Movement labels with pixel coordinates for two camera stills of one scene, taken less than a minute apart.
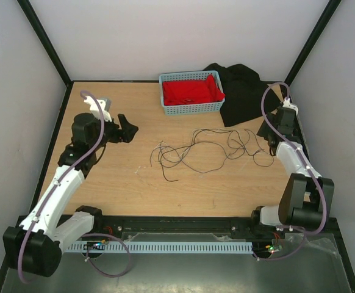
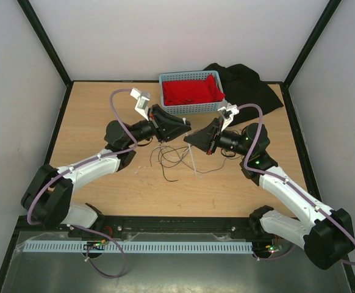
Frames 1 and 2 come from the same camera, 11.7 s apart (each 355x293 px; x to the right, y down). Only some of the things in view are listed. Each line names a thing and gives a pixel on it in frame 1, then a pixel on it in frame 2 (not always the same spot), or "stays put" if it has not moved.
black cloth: [243, 88] stays put
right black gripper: [263, 130] to [204, 139]
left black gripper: [125, 134] to [167, 126]
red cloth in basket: [191, 91] stays put
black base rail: [215, 227] stays put
